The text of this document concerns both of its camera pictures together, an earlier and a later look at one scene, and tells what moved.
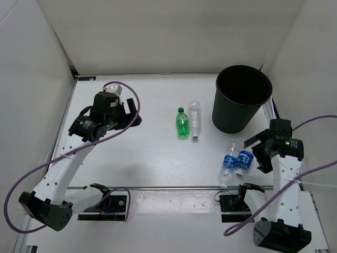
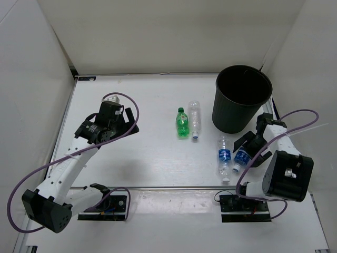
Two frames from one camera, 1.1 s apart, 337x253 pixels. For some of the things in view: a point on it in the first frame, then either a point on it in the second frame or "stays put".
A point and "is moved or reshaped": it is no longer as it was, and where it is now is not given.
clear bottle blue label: [229, 163] is moved or reshaped
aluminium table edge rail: [171, 187] stays put
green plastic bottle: [182, 123] stays put
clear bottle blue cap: [195, 117] stays put
